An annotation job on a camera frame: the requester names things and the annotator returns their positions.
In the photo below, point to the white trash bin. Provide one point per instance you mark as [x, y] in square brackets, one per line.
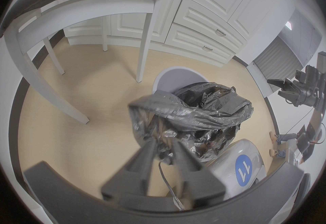
[175, 77]

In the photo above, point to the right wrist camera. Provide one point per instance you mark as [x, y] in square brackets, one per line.
[309, 74]

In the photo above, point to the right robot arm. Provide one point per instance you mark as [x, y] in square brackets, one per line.
[319, 116]

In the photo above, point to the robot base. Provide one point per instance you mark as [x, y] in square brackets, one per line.
[242, 151]

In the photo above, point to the black plastic bag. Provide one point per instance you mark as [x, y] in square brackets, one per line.
[203, 116]

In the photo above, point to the square ceiling lamp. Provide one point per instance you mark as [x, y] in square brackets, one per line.
[288, 25]

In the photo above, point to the white wardrobe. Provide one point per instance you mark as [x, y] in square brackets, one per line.
[216, 1]

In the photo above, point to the person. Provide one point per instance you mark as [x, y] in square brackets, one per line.
[285, 137]

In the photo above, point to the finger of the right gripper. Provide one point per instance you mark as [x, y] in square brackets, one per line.
[279, 82]
[289, 95]

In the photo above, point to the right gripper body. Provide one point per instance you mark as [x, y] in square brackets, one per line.
[307, 95]

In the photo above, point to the grey curtain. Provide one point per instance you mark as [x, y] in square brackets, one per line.
[280, 62]

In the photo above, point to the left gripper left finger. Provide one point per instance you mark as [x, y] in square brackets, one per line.
[137, 172]

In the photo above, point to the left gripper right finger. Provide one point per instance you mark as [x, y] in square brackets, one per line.
[196, 179]

